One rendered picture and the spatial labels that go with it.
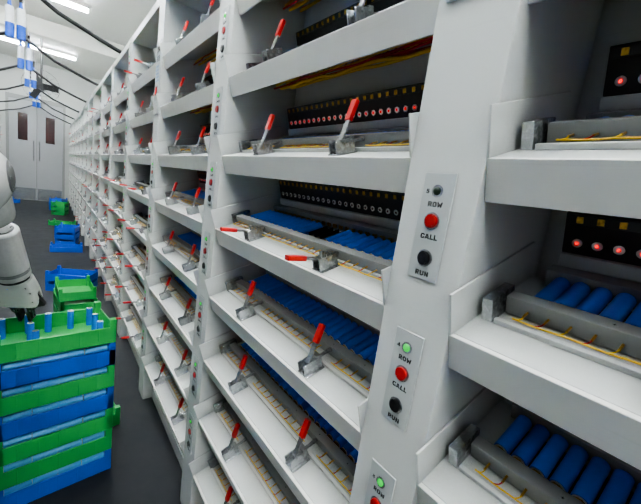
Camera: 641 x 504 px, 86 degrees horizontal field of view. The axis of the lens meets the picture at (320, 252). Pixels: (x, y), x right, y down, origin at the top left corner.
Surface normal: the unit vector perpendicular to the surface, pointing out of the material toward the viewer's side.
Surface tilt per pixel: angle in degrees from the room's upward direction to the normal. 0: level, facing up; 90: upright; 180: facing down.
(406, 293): 90
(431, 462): 90
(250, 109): 90
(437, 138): 90
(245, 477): 19
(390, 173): 109
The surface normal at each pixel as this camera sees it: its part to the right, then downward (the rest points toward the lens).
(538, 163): -0.79, 0.31
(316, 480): -0.12, -0.93
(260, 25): 0.60, 0.22
